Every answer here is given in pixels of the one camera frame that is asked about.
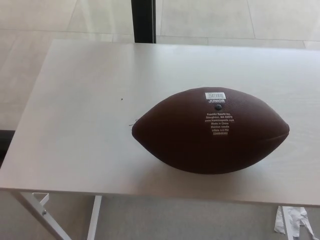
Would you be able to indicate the brown junior football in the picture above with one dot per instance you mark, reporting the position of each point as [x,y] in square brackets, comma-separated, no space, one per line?
[195,147]

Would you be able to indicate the white straight table leg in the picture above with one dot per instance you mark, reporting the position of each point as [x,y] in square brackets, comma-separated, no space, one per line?
[287,225]
[93,217]

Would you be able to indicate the white diagonal table leg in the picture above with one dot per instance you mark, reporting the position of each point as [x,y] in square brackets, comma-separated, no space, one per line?
[42,215]

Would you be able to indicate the black seat edge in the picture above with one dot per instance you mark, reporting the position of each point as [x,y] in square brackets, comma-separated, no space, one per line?
[6,145]

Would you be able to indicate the white crumpled tape strip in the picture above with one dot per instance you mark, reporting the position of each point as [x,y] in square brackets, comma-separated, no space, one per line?
[301,217]

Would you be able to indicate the black vertical window post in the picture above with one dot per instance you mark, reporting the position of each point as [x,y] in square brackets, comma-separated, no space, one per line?
[143,20]

